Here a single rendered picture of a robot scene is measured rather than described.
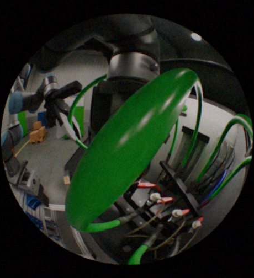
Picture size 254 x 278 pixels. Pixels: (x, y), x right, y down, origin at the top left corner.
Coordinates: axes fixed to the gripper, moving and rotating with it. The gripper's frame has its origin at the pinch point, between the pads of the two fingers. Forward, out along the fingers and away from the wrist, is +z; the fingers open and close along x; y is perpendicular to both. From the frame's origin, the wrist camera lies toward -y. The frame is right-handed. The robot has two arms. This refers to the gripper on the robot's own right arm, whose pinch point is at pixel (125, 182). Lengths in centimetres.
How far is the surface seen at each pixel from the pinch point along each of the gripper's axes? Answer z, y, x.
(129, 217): 1.2, 4.6, 8.2
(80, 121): 45, -11, -318
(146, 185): 3.5, -6.6, 2.9
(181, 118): -18.0, -31.7, -1.5
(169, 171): 3.7, -20.5, 4.5
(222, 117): -25.8, -31.7, 19.8
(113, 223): -1.3, 8.4, 8.1
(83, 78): -240, -15, -641
